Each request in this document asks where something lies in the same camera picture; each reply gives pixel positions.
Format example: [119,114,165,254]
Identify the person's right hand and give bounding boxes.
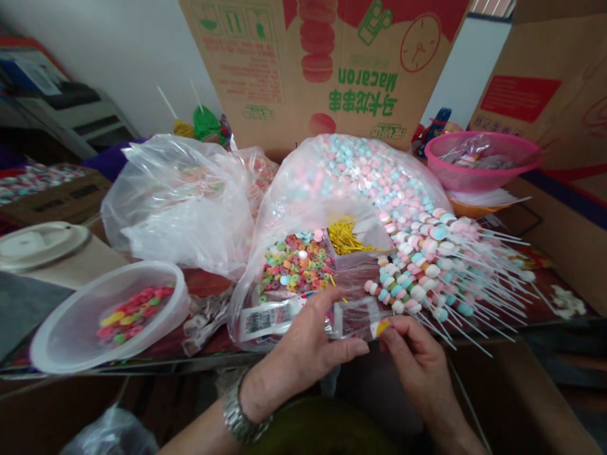
[378,315,460,428]

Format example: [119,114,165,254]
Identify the person's left hand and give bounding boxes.
[240,286,371,423]

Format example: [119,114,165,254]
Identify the small clear wrapper bag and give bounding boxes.
[327,296,395,343]

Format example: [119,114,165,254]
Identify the stack of printed clear packets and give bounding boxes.
[238,303,298,343]

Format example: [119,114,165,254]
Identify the person's body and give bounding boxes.
[255,396,405,455]

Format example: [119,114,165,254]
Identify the crumpled clear wrappers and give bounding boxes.
[182,289,236,357]

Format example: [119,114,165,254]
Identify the plain brown cardboard box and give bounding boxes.
[445,339,607,455]

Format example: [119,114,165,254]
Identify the pile of pastel candy skewers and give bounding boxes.
[362,210,589,362]

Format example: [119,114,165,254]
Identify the bundle of gold twist ties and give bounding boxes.
[327,215,376,258]

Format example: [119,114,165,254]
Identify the loose white candy pieces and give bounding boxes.
[549,283,587,319]

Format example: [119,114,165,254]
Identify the orange plastic basket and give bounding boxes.
[448,189,518,220]

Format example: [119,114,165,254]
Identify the large clear bag of pastel candies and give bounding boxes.
[227,132,458,354]

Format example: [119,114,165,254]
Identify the clear plastic bag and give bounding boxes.
[59,405,160,455]

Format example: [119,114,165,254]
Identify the pink plastic basket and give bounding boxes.
[423,131,544,193]

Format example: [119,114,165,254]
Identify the clear plastic bowl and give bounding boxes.
[29,259,192,375]

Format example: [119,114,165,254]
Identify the blue bottle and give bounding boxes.
[428,107,454,139]

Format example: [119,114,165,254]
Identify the green foil ornament on stick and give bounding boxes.
[189,80,224,144]

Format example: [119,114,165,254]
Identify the yellow foil ornament on stick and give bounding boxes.
[156,86,196,139]

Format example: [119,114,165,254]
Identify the printed brown cardboard carton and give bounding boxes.
[178,0,471,154]

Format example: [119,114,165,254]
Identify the grey sheet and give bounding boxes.
[0,270,78,365]

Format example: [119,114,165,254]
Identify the beige container with white lid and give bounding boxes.
[0,221,130,291]

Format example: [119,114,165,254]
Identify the open carton of wrapped candies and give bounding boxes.
[0,163,113,228]

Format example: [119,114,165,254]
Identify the brown carton with red label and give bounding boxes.
[467,0,607,193]

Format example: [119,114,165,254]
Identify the shelf with clutter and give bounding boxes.
[0,37,139,160]

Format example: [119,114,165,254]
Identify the heap of colourful ring candies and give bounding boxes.
[255,229,338,305]

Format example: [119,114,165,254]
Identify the ring candies in bowl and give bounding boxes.
[97,284,176,344]

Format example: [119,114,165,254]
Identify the clear bag of ring candies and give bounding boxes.
[100,133,281,286]

